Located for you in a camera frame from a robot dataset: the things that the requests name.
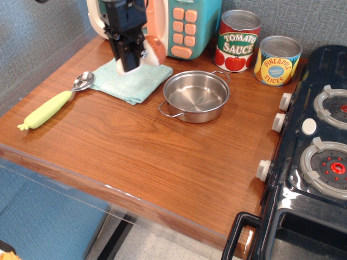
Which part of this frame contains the white stove knob lower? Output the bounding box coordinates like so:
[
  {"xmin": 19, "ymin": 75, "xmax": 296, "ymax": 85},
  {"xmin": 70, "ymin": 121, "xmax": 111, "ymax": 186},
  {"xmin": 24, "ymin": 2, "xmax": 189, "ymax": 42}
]
[{"xmin": 256, "ymin": 160, "xmax": 271, "ymax": 182}]

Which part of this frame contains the small metal pot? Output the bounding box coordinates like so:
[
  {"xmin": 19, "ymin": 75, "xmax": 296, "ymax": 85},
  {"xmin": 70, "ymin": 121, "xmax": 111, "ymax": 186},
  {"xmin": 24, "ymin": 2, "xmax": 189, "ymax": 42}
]
[{"xmin": 158, "ymin": 70, "xmax": 230, "ymax": 124}]

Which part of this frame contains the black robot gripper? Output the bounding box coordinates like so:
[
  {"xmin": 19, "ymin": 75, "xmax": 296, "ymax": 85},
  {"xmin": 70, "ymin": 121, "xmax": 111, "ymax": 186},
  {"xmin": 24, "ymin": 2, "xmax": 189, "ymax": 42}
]
[{"xmin": 101, "ymin": 1, "xmax": 148, "ymax": 73}]

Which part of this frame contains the black toy stove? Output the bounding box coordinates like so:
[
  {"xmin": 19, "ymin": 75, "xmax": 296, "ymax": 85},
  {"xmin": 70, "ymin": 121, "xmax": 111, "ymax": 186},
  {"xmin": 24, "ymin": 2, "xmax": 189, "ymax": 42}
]
[{"xmin": 222, "ymin": 45, "xmax": 346, "ymax": 259}]

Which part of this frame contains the light blue folded cloth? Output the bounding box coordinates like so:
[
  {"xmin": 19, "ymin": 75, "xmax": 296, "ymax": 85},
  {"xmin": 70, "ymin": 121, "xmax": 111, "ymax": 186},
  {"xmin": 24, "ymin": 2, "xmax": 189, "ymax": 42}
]
[{"xmin": 91, "ymin": 59, "xmax": 173, "ymax": 105}]

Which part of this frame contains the white stove knob upper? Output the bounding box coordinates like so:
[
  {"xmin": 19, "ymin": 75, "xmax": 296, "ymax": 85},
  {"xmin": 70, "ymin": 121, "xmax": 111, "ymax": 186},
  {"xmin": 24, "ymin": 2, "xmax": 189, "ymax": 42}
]
[{"xmin": 279, "ymin": 93, "xmax": 292, "ymax": 112}]

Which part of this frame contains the teal toy microwave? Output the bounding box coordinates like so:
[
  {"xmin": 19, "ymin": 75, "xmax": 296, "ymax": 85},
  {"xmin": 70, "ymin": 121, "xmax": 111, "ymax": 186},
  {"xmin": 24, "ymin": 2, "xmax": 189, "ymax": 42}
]
[{"xmin": 87, "ymin": 1, "xmax": 222, "ymax": 60}]

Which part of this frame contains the white stove knob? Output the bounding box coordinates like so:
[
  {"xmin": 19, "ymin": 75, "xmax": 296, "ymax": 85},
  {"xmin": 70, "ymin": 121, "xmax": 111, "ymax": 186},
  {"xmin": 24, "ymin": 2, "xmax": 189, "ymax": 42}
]
[
  {"xmin": 256, "ymin": 160, "xmax": 271, "ymax": 182},
  {"xmin": 279, "ymin": 93, "xmax": 292, "ymax": 112},
  {"xmin": 272, "ymin": 113, "xmax": 286, "ymax": 133}
]

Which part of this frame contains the pineapple slices can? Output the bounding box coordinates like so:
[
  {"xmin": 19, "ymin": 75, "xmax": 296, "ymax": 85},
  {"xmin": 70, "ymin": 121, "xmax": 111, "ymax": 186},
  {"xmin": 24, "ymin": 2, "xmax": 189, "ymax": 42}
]
[{"xmin": 254, "ymin": 35, "xmax": 303, "ymax": 86}]

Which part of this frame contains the plush mushroom brown cap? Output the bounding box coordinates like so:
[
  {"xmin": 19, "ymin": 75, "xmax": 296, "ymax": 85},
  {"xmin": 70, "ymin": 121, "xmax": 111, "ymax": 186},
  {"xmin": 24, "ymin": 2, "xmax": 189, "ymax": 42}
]
[{"xmin": 115, "ymin": 35, "xmax": 167, "ymax": 76}]

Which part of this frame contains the tomato sauce can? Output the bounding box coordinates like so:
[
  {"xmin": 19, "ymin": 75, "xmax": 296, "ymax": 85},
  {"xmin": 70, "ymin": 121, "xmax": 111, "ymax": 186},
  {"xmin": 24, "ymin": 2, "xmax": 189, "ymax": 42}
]
[{"xmin": 214, "ymin": 9, "xmax": 261, "ymax": 72}]

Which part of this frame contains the white stove knob middle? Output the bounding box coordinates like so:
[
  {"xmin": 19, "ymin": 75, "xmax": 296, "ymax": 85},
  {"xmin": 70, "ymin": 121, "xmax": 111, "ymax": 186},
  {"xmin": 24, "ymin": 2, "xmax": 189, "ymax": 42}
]
[{"xmin": 272, "ymin": 113, "xmax": 286, "ymax": 133}]

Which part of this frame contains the spoon with green handle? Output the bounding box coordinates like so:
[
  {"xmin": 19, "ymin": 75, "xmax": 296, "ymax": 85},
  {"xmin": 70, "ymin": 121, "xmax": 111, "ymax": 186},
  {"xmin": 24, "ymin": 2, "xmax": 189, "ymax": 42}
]
[{"xmin": 17, "ymin": 71, "xmax": 95, "ymax": 131}]

